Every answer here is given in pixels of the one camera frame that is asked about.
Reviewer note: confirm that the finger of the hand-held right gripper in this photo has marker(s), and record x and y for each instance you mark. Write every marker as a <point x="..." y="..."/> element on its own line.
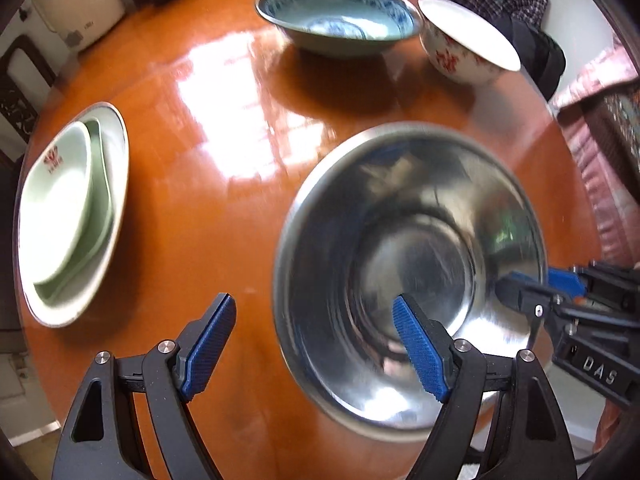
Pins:
<point x="567" y="281"/>
<point x="525" y="297"/>

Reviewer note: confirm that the black backpack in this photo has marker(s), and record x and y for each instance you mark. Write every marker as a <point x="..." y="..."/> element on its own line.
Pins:
<point x="535" y="55"/>

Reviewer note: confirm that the dark wooden chair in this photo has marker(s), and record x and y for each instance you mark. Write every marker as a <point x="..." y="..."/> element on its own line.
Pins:
<point x="20" y="95"/>

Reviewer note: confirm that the dark patterned cloth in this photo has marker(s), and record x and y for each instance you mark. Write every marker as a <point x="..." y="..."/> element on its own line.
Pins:
<point x="617" y="130"/>

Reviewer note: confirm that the small white dish red logo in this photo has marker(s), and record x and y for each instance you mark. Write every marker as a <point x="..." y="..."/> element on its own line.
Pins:
<point x="60" y="205"/>

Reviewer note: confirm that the white oval plate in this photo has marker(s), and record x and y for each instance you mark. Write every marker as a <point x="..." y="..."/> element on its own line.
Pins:
<point x="117" y="160"/>

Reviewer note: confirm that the pink quilted garment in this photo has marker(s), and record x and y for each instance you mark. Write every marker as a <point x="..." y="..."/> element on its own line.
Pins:
<point x="595" y="180"/>

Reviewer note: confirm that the stainless steel bowl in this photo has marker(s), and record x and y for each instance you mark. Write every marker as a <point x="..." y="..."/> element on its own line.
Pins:
<point x="380" y="260"/>

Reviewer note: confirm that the green square plate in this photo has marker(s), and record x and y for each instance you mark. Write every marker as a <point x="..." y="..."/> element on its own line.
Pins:
<point x="102" y="200"/>

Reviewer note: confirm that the white bowl red floral print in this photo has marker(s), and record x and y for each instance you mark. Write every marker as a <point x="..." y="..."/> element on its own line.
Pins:
<point x="460" y="45"/>

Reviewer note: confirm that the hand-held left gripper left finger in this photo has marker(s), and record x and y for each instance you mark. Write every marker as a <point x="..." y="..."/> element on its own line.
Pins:
<point x="210" y="345"/>

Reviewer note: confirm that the blue patterned ceramic bowl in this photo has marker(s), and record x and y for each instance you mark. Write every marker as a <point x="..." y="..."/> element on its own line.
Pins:
<point x="340" y="20"/>

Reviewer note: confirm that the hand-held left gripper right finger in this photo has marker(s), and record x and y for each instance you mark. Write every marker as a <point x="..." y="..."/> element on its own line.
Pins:
<point x="415" y="345"/>

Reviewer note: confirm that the white cylindrical kitchen appliance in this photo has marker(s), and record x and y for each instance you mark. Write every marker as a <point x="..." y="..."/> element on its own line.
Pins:
<point x="80" y="5"/>

